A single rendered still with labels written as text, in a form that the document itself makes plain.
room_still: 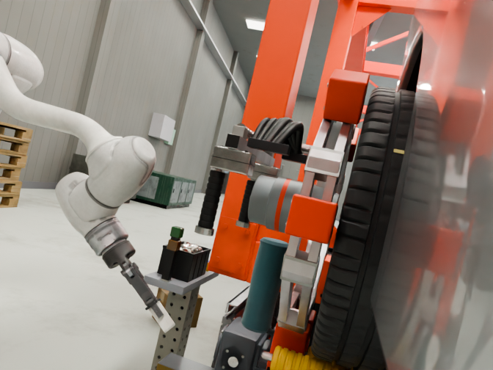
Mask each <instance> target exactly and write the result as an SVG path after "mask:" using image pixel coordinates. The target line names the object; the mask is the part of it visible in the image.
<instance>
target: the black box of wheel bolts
mask: <svg viewBox="0 0 493 370"><path fill-rule="evenodd" d="M167 251H168V249H167V244H165V245H163V250H162V253H161V259H160V262H159V266H158V271H157V273H159V274H161V275H162V273H163V270H164V265H165V261H166V257H167ZM210 251H211V249H210V248H207V247H202V246H199V245H197V244H192V243H189V242H185V241H182V242H181V245H180V250H179V251H178V253H177V256H176V260H175V265H174V269H173V273H172V278H174V279H177V280H182V281H184V282H187V283H188V282H189V281H192V280H194V279H196V278H198V277H200V276H202V275H204V274H205V271H206V267H207V264H208V259H209V255H210Z"/></svg>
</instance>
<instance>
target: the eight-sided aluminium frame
mask: <svg viewBox="0 0 493 370"><path fill-rule="evenodd" d="M336 122H337V121H333V120H326V119H323V120H322V123H321V126H320V128H319V131H318V134H317V136H316V138H315V141H314V144H313V146H311V147H310V152H309V154H308V157H307V162H306V165H305V168H304V180H303V184H302V189H301V192H300V195H304V196H308V197H311V196H312V192H313V187H314V183H315V180H317V181H323V182H326V184H325V187H324V193H323V197H322V200H325V201H329V202H332V200H333V196H334V193H335V187H336V184H338V186H337V192H336V194H339V195H340V193H341V192H342V190H343V184H344V181H345V176H346V174H345V172H346V166H347V162H348V155H349V152H350V148H351V141H352V139H353V138H354V132H355V129H356V125H354V124H350V123H343V124H342V126H341V130H340V133H339V136H338V138H337V143H336V146H335V149H334V150H331V149H327V148H325V146H326V142H327V140H328V138H329V134H330V131H331V129H332V125H333V123H336ZM349 135H350V136H349ZM347 142H348V145H347ZM346 146H347V148H346ZM345 150H346V154H345ZM344 156H345V158H344ZM342 166H343V167H342ZM341 169H342V170H341ZM340 172H341V173H340ZM339 178H340V180H339ZM338 181H339V183H338ZM301 239H302V238H299V237H296V236H292V235H291V236H290V239H289V243H288V249H287V250H286V252H285V254H284V258H283V262H282V270H281V275H280V279H282V282H281V292H280V309H279V314H278V317H277V322H278V327H282V328H285V329H288V330H292V331H294V332H297V333H301V334H304V332H306V329H307V323H308V320H309V317H310V312H311V310H312V309H313V307H314V304H315V298H316V294H317V288H318V283H319V280H320V276H321V271H322V269H323V265H324V260H325V257H326V256H327V253H328V249H329V243H330V241H329V243H328V244H322V243H319V242H314V241H310V240H308V242H307V246H306V252H305V251H302V250H299V246H300V242H301ZM293 283H295V284H296V285H295V286H294V287H293ZM296 305H299V309H296V308H295V307H296Z"/></svg>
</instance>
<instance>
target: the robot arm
mask: <svg viewBox="0 0 493 370"><path fill-rule="evenodd" d="M43 76H44V70H43V66H42V64H41V62H40V60H39V59H38V58H37V56H36V55H35V54H34V53H33V52H32V51H31V50H30V49H29V48H27V47H26V46H25V45H24V44H22V43H20V42H19V41H17V40H16V39H14V38H12V37H10V36H9V35H6V34H4V33H1V32H0V113H1V111H2V110H3V111H4V112H6V113H7V114H8V115H10V116H12V117H14V118H15V119H18V120H21V121H23V122H25V123H30V124H33V125H36V126H42V127H45V128H50V129H53V130H56V131H61V132H65V133H68V134H72V135H74V136H76V137H78V138H79V139H80V140H81V141H82V142H83V143H84V144H85V146H86V148H87V157H86V159H85V161H86V163H87V166H88V170H89V175H86V174H84V173H80V172H74V173H70V174H68V175H66V176H65V177H64V178H62V179H61V180H60V181H59V182H58V184H57V185H56V188H55V192H56V198H57V200H58V203H59V205H60V207H61V209H62V211H63V213H64V215H65V216H66V218H67V220H68V221H69V223H70V224H71V225H72V226H73V227H74V229H75V230H76V231H77V232H79V233H80V234H81V235H82V236H83V237H84V238H85V240H86V242H87V243H88V244H89V246H90V247H91V248H92V250H94V252H95V254H96V255H97V256H102V259H103V261H104V262H105V264H106V265H107V267H108V268H109V269H113V268H115V267H117V266H119V265H120V267H121V269H122V271H120V273H121V274H122V276H123V277H125V278H126V280H127V281H128V282H129V284H130V285H132V286H133V288H134V289H135V290H136V292H137V294H138V295H139V296H140V297H141V299H142V300H143V302H144V303H145V305H146V306H147V307H146V308H145V310H149V311H150V312H151V313H152V315H153V317H154V318H155V320H156V321H157V322H158V324H159V325H160V327H161V329H162V330H163V331H164V332H165V333H166V332H167V331H168V330H170V329H171V328H173V327H174V326H175V323H174V322H173V320H172V319H171V317H170V316H169V314H168V313H167V311H166V310H165V309H164V307H163V305H162V304H161V303H160V300H161V299H160V298H159V299H157V297H156V296H155V295H154V293H153V292H152V291H151V289H150V287H149V286H148V285H147V283H146V282H145V280H144V276H143V274H142V273H141V272H140V271H139V267H138V266H137V264H136V263H135V262H133V263H131V261H130V260H129V258H130V257H132V256H133V255H134V254H135V252H136V250H135V248H134V246H133V245H132V244H131V243H130V241H129V240H127V238H128V233H127V231H126V230H125V229H124V227H123V226H122V224H121V223H120V221H119V220H118V218H117V217H116V215H115V214H116V213H117V211H118V209H119V207H121V205H122V204H124V202H125V201H127V200H129V199H130V198H131V197H133V196H134V195H135V194H136V193H137V192H138V191H139V190H140V188H141V187H142V186H143V185H144V184H145V182H146V181H147V180H148V178H149V177H150V175H151V174H152V172H153V170H154V168H155V165H156V152H155V150H154V148H153V146H152V145H151V144H150V143H149V142H148V141H147V140H146V139H144V138H141V137H138V136H129V137H124V138H122V137H115V136H112V135H111V134H109V133H108V132H107V131H106V130H105V129H104V128H103V127H102V126H100V125H99V124H98V123H96V122H95V121H94V120H92V119H90V118H89V117H87V116H84V115H81V114H79V113H77V112H72V111H70V110H67V109H63V108H59V107H57V106H52V105H49V104H44V103H42V102H39V101H35V100H32V99H30V98H27V97H26V96H25V95H23V94H24V93H25V92H27V91H30V90H33V89H34V88H36V87H37V86H39V85H40V83H41V82H42V80H43Z"/></svg>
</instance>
